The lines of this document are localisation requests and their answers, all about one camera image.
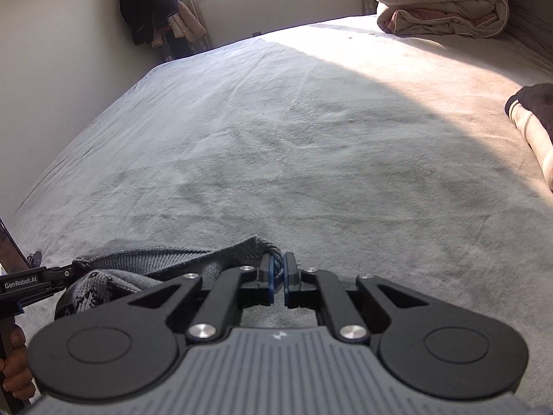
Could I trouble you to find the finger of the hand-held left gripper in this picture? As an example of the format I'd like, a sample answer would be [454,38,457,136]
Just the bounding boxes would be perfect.
[43,265,89,289]

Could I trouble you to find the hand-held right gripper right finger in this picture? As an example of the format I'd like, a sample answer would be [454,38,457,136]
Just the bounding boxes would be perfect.
[283,251,433,343]

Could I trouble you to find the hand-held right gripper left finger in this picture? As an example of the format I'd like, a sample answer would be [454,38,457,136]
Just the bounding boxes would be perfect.
[130,253,277,343]

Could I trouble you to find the grey knitted cat sweater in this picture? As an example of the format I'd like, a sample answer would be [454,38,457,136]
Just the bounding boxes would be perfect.
[54,236,286,325]

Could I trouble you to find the dark hanging clothes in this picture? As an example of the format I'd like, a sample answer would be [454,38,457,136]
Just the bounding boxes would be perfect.
[118,0,180,46]

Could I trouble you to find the person's left hand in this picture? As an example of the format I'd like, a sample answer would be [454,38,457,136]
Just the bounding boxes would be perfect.
[0,325,37,405]

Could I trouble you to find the bed with grey sheet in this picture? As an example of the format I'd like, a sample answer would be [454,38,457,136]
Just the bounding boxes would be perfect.
[9,13,553,415]

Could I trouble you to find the pink hanging towels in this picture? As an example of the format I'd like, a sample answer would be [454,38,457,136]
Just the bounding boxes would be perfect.
[166,0,208,43]

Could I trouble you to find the folded cream clothing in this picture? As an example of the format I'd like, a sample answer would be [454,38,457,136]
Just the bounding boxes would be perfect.
[507,95,553,186]

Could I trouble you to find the rolled beige pink comforter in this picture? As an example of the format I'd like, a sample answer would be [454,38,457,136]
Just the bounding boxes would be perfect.
[363,0,510,39]

